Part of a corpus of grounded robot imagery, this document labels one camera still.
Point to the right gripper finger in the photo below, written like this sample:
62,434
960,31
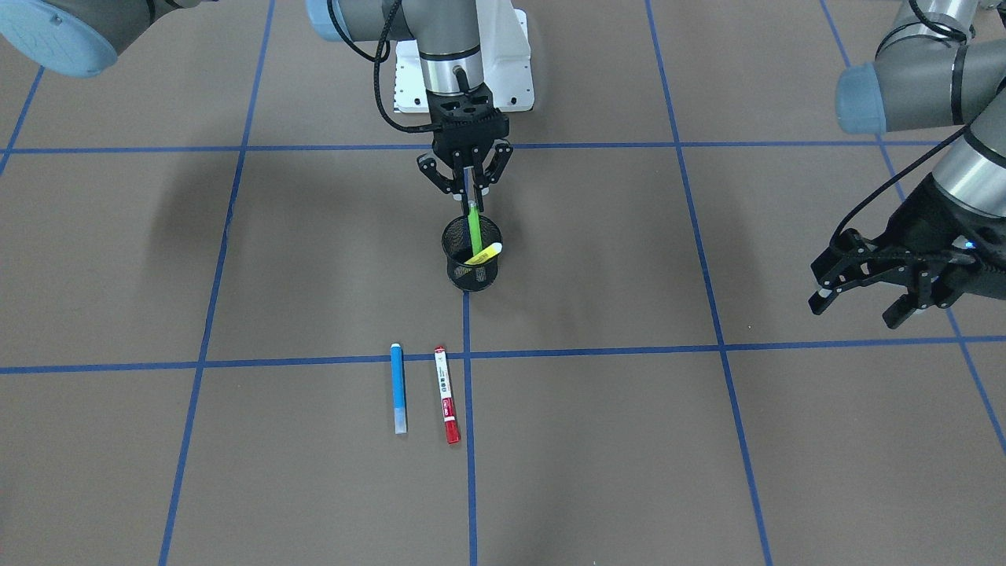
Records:
491,164
454,184

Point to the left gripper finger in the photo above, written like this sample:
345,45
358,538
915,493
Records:
925,288
849,261

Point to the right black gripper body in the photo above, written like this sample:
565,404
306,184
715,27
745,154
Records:
431,169

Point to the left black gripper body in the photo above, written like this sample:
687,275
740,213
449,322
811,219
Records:
918,222

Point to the green highlighter pen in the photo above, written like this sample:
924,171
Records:
474,227

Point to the yellow highlighter pen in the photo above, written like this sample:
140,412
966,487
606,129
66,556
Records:
485,255

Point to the blue marker pen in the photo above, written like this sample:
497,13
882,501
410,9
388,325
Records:
398,386

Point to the red white marker pen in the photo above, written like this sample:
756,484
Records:
449,413

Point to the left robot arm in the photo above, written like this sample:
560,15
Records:
929,72

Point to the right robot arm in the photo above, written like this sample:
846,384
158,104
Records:
466,50

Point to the black mesh pen cup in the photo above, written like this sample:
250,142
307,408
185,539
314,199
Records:
472,256

